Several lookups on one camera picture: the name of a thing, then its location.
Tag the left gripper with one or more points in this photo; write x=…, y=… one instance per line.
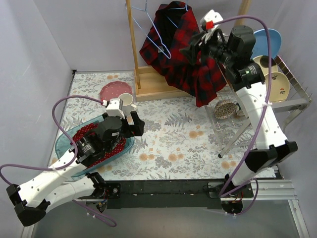
x=129, y=126

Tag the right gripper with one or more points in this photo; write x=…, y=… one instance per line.
x=198, y=44

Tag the red plaid skirt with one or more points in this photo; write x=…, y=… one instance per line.
x=161, y=50

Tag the red polka dot cloth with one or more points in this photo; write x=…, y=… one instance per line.
x=91, y=150

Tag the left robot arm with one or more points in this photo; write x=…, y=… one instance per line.
x=68, y=178

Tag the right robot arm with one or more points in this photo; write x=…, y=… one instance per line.
x=269, y=145

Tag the wooden hanger stand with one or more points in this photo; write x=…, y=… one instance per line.
x=149, y=84

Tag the white mug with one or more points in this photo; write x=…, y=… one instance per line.
x=128, y=105

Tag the floral tablecloth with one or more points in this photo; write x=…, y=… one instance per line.
x=179, y=142

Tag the pink dotted plate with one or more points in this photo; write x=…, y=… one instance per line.
x=114, y=90

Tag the patterned bowl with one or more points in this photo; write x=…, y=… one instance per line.
x=224, y=109

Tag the cream plate black spot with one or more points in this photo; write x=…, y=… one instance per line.
x=262, y=61

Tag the metal dish rack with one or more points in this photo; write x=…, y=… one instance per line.
x=292, y=99

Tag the teal plastic tray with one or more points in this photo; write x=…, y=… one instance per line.
x=63, y=144

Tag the blue white cup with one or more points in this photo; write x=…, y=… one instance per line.
x=239, y=111

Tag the cream plate with flower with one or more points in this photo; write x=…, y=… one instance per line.
x=280, y=87

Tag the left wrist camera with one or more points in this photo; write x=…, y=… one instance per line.
x=114, y=107

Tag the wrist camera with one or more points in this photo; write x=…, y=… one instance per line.
x=114, y=107
x=209, y=24

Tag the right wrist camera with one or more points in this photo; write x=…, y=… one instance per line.
x=209, y=24

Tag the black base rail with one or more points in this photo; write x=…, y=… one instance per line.
x=177, y=193

